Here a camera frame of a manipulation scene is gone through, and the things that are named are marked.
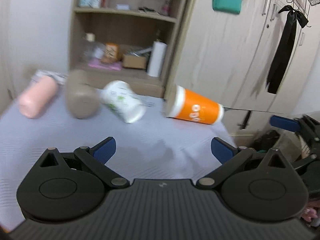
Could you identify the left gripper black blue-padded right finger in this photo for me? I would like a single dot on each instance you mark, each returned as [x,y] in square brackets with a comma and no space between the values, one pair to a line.
[231,159]

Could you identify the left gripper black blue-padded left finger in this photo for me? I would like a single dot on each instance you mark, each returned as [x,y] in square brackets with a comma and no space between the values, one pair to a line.
[94,159]

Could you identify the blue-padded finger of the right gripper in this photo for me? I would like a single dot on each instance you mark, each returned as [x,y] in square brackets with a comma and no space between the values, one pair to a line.
[287,124]

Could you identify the orange paper cup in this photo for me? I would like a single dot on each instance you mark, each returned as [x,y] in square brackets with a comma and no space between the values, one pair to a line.
[184,104]

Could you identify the white floral paper cup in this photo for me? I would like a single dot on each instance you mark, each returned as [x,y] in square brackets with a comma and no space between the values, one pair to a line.
[119,97]

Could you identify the beige plastic cup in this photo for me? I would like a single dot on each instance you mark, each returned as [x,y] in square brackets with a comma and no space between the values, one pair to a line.
[82,100]

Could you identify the pink plastic cup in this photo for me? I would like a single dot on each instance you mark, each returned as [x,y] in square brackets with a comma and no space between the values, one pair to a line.
[35,98]

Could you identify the light grey patterned tablecloth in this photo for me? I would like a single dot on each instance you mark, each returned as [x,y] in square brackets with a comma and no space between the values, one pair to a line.
[154,147]

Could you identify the tissue pack stack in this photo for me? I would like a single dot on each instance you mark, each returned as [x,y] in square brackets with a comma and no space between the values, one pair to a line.
[59,78]

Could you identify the light wood wardrobe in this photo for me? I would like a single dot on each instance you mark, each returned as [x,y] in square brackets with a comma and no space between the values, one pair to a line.
[226,58]

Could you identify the pink flat box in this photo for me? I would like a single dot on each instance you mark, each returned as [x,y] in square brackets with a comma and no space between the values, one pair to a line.
[96,63]

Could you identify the small cardboard box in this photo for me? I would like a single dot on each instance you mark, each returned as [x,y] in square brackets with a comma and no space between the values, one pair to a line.
[134,61]

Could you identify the orange floral small box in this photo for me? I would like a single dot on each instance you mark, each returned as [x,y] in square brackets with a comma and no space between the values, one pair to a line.
[111,54]

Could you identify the black ribbon bow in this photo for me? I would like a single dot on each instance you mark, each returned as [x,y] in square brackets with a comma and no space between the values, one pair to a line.
[285,47]

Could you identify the clear bottle beige cap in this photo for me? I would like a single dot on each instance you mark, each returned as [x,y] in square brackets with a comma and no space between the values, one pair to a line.
[88,47]

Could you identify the white paper towel roll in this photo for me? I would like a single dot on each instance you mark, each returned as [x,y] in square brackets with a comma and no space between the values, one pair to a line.
[156,59]

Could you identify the wooden open shelf unit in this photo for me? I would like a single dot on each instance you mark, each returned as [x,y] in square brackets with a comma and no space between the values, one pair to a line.
[131,24]

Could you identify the pink small bottle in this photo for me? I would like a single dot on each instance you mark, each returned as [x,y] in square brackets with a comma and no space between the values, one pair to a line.
[165,10]

